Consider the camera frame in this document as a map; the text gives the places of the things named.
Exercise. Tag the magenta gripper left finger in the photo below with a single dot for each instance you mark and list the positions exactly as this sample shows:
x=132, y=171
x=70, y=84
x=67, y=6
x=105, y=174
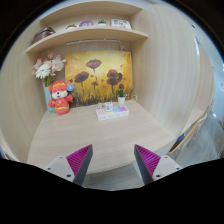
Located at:
x=73, y=167

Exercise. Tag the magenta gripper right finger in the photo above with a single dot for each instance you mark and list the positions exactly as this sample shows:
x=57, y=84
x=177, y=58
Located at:
x=152, y=166

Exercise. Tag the light blue vase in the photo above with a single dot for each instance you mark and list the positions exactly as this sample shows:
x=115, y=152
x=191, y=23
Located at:
x=47, y=99

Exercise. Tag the red plush bear toy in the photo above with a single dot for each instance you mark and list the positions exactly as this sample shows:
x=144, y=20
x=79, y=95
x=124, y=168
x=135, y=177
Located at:
x=60, y=97

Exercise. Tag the small potted red plant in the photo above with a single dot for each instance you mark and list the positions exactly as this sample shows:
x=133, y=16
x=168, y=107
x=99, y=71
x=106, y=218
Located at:
x=121, y=94

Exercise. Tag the poppy flower painting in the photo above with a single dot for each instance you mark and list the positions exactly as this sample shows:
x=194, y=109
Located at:
x=97, y=76

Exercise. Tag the pink white flower bouquet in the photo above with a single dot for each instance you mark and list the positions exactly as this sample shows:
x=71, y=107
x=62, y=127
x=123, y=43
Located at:
x=46, y=69

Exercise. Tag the brown wooden box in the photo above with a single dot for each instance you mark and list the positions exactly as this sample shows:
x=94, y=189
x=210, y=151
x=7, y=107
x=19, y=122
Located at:
x=42, y=34

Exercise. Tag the small green plant left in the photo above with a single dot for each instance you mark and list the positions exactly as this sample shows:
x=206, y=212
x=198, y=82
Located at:
x=71, y=26

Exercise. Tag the small green plant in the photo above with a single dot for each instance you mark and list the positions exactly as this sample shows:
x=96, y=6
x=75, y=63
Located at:
x=102, y=23
x=71, y=26

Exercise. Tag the purple round plate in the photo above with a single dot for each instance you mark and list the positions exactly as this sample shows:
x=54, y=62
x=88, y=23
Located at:
x=86, y=23

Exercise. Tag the white framed sign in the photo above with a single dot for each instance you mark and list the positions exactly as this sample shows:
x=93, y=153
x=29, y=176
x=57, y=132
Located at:
x=120, y=23

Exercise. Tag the small green plant right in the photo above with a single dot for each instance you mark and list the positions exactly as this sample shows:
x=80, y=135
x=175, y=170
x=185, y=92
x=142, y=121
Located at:
x=102, y=23

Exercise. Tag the wooden wall shelf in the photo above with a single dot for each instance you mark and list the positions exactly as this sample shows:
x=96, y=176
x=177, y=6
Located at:
x=86, y=33

